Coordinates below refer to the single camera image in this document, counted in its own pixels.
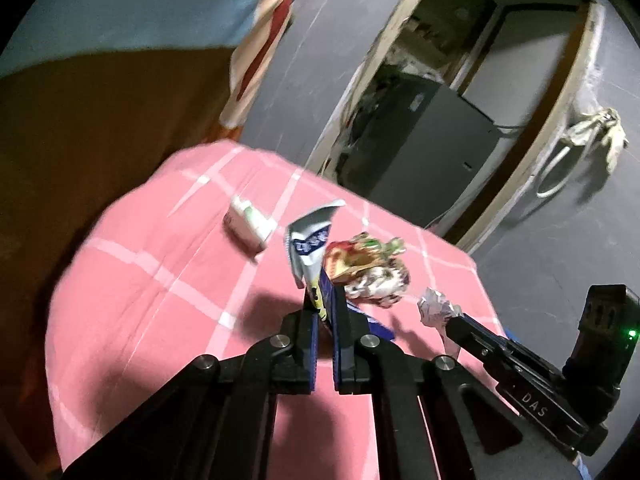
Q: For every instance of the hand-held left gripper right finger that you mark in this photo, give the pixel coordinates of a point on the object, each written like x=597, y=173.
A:
x=337, y=360

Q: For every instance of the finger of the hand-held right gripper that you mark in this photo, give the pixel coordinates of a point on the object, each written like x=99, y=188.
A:
x=475, y=335

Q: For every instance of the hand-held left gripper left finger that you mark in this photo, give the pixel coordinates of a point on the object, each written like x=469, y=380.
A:
x=314, y=355

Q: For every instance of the white paper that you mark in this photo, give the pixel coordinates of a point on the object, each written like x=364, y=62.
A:
x=435, y=307

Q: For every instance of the white red-print plastic bag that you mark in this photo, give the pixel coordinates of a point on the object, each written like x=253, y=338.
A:
x=380, y=282

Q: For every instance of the red gold snack wrapper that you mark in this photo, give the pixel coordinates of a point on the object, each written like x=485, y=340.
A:
x=345, y=262

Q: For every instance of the blue white snack wrapper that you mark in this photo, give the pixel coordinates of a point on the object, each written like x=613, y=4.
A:
x=307, y=245

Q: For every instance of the small white green box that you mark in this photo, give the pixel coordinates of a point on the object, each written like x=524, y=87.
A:
x=245, y=222

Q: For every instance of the person's right forearm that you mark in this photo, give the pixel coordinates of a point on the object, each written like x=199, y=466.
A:
x=584, y=470

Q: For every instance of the pink checked blanket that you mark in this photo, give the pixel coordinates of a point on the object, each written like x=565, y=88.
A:
x=150, y=285

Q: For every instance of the grey appliance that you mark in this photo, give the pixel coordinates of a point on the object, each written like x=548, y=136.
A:
x=430, y=150

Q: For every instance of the beige hanging rag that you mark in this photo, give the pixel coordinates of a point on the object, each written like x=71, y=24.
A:
x=587, y=127

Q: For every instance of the orange white red hanging cloth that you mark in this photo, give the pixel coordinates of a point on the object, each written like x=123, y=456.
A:
x=260, y=50

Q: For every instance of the wooden door frame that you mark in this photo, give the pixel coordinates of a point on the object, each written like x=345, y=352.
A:
x=552, y=110

